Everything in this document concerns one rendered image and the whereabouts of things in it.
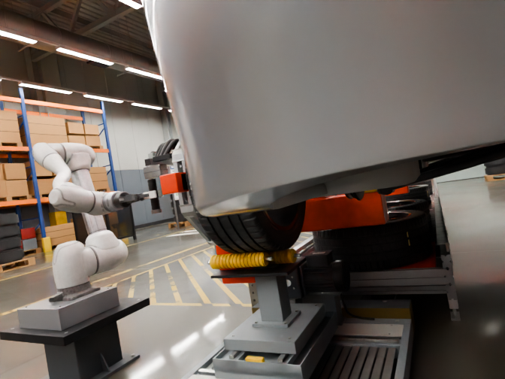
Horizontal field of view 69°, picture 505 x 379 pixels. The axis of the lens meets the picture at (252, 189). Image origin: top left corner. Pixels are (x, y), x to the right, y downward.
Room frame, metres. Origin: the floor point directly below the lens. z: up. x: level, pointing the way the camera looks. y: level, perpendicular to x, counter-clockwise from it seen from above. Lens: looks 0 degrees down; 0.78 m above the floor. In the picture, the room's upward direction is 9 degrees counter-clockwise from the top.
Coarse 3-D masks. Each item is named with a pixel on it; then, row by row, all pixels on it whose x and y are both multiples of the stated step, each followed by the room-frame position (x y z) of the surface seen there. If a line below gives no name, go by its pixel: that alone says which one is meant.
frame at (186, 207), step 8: (176, 152) 1.39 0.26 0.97; (176, 160) 1.38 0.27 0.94; (176, 168) 1.38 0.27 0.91; (184, 168) 1.37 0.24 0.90; (184, 192) 1.40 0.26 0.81; (184, 200) 1.39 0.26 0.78; (184, 208) 1.38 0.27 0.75; (192, 208) 1.36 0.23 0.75; (184, 216) 1.40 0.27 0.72; (192, 216) 1.39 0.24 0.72; (192, 224) 1.43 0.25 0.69; (200, 224) 1.46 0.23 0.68; (200, 232) 1.47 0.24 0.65; (208, 240) 1.50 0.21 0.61
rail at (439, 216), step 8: (440, 208) 2.97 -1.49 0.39; (440, 216) 2.57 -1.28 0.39; (440, 224) 2.24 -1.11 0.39; (440, 232) 1.99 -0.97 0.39; (440, 240) 1.80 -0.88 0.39; (448, 240) 2.07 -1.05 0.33; (440, 248) 1.86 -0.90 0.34; (448, 248) 1.72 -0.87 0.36; (448, 256) 1.72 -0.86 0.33; (448, 264) 1.72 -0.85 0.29
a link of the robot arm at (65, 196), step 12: (48, 156) 1.90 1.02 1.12; (60, 156) 1.94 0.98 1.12; (48, 168) 1.90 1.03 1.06; (60, 168) 1.84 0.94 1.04; (60, 180) 1.65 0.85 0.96; (60, 192) 1.51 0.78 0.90; (72, 192) 1.54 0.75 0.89; (84, 192) 1.59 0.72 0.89; (60, 204) 1.51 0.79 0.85; (72, 204) 1.53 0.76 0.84; (84, 204) 1.58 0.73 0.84
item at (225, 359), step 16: (320, 320) 1.64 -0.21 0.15; (336, 320) 1.68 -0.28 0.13; (320, 336) 1.46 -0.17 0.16; (224, 352) 1.47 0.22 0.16; (240, 352) 1.42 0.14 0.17; (256, 352) 1.44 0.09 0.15; (304, 352) 1.38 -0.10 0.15; (320, 352) 1.43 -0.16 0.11; (224, 368) 1.38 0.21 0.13; (240, 368) 1.35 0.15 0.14; (256, 368) 1.32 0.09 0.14; (272, 368) 1.29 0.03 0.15; (288, 368) 1.26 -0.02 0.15; (304, 368) 1.27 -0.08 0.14
